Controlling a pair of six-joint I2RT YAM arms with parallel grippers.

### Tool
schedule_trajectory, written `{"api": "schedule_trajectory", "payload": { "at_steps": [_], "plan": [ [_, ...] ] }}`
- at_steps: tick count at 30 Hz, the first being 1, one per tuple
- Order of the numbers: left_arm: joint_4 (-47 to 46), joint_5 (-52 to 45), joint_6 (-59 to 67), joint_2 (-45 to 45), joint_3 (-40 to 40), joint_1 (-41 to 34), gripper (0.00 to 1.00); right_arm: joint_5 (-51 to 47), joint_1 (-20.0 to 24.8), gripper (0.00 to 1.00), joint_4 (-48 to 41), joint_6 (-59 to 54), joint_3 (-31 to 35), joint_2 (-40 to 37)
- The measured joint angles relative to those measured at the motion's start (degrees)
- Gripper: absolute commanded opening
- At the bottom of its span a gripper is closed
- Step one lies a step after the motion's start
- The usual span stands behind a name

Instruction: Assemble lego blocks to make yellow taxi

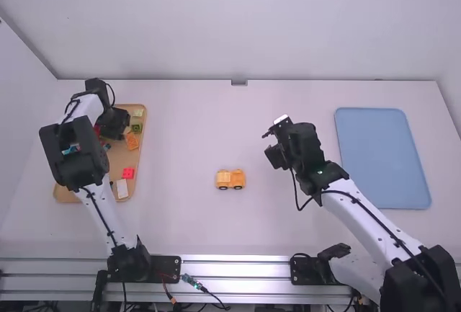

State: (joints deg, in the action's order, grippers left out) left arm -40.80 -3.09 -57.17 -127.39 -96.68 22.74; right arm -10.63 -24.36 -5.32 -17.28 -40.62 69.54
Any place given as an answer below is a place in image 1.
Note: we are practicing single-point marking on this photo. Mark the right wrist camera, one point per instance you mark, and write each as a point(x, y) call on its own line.
point(281, 119)

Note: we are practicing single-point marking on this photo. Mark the small red toy brick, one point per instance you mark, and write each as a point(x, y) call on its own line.
point(128, 173)

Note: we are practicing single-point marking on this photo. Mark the orange toy brick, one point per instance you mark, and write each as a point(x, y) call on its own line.
point(133, 142)

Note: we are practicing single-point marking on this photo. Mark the tan tray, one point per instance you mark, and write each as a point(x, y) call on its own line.
point(131, 160)

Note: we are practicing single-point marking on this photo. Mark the yellow toy car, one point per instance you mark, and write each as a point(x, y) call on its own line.
point(234, 179)

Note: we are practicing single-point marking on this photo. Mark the pile of toy bricks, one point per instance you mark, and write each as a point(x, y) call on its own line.
point(105, 145)

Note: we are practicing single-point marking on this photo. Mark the white toy brick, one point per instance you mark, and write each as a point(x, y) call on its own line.
point(122, 188)

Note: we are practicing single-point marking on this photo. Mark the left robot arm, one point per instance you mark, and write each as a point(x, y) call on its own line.
point(93, 211)

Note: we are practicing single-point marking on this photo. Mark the blue mat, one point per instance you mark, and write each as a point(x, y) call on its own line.
point(381, 157)

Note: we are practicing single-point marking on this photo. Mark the pale yellow toy brick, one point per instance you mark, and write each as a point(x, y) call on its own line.
point(127, 131)

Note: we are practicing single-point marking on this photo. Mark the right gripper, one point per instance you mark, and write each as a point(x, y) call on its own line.
point(279, 153)

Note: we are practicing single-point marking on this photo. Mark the silver rails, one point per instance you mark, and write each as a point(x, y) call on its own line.
point(234, 276)

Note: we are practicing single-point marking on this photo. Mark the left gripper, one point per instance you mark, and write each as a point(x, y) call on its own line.
point(113, 122)

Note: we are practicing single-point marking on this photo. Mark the pale green toy brick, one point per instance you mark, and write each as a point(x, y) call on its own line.
point(138, 113)

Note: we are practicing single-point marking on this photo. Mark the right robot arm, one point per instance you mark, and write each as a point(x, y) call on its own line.
point(360, 211)

